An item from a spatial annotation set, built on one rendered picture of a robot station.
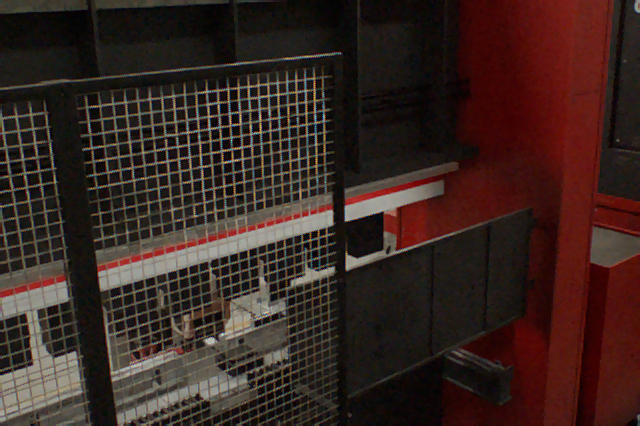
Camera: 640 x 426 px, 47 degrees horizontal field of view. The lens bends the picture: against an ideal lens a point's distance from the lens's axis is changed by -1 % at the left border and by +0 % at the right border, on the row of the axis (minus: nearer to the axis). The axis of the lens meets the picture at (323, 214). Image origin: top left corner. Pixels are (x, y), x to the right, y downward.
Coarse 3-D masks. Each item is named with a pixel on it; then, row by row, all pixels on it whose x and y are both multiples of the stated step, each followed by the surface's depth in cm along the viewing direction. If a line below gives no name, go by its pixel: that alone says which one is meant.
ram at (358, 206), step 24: (384, 192) 289; (408, 192) 297; (432, 192) 307; (288, 216) 260; (312, 216) 267; (360, 216) 283; (216, 240) 243; (240, 240) 249; (264, 240) 256; (120, 264) 222; (144, 264) 228; (168, 264) 233; (24, 288) 205; (48, 288) 210; (0, 312) 202; (24, 312) 206
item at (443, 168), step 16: (400, 176) 264; (416, 176) 268; (432, 176) 274; (352, 192) 249; (368, 192) 254; (288, 208) 233; (304, 208) 237; (224, 224) 219; (240, 224) 222; (160, 240) 206; (176, 240) 209; (96, 256) 195; (112, 256) 198; (16, 272) 184; (32, 272) 185; (48, 272) 188; (0, 288) 180
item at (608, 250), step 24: (600, 240) 339; (624, 240) 338; (600, 264) 310; (624, 264) 310; (600, 288) 308; (624, 288) 315; (600, 312) 310; (624, 312) 320; (600, 336) 313; (624, 336) 325; (600, 360) 316; (624, 360) 331; (600, 384) 321; (624, 384) 336; (600, 408) 326; (624, 408) 342
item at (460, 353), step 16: (464, 352) 267; (432, 368) 276; (448, 368) 269; (464, 368) 263; (480, 368) 258; (496, 368) 253; (512, 368) 253; (464, 384) 265; (480, 384) 258; (496, 384) 252; (496, 400) 254
